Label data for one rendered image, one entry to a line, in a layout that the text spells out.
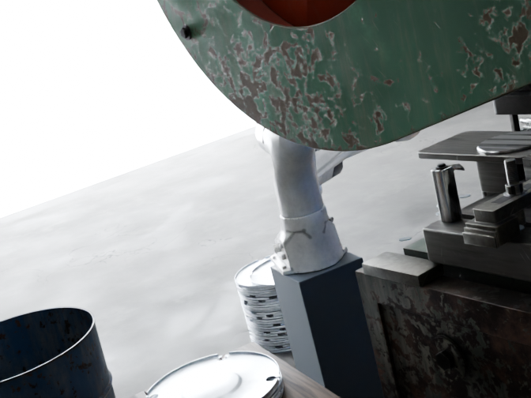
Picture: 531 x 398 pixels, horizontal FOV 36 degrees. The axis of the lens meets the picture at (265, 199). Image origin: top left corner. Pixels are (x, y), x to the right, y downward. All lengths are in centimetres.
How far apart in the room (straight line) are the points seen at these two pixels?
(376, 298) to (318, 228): 56
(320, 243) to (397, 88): 111
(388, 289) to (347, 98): 51
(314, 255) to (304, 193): 16
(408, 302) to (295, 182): 64
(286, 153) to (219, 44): 71
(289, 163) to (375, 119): 95
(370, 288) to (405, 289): 9
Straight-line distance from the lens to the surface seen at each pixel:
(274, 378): 172
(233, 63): 117
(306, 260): 200
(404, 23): 88
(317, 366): 206
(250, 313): 268
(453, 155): 147
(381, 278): 141
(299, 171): 192
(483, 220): 123
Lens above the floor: 114
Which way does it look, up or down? 14 degrees down
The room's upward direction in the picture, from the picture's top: 14 degrees counter-clockwise
